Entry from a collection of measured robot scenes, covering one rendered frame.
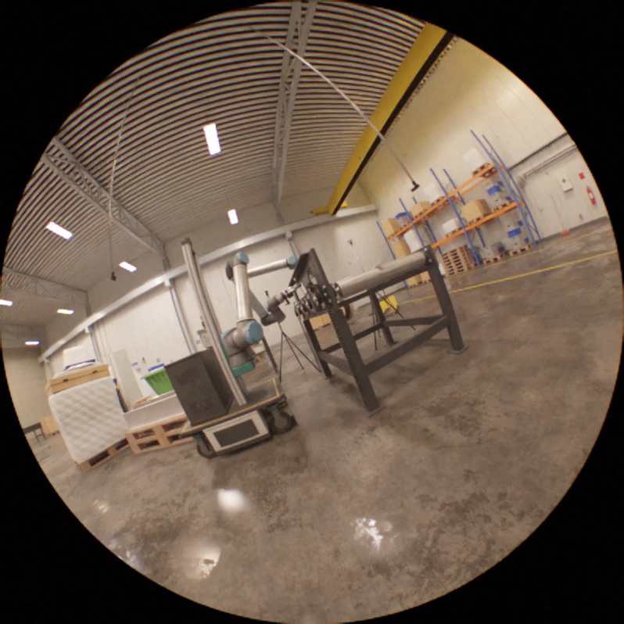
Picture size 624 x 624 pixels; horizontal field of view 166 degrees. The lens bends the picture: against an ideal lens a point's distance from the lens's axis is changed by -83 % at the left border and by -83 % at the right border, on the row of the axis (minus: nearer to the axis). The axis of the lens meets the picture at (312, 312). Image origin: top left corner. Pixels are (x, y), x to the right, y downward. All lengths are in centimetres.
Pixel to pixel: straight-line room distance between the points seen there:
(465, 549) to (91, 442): 365
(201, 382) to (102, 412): 231
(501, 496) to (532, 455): 20
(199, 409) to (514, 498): 186
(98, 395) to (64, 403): 59
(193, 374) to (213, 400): 25
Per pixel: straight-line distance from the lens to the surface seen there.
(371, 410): 153
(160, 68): 802
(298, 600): 89
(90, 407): 362
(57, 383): 361
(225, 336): 158
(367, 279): 144
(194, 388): 173
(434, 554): 82
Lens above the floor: 78
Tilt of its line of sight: level
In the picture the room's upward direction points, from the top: 22 degrees counter-clockwise
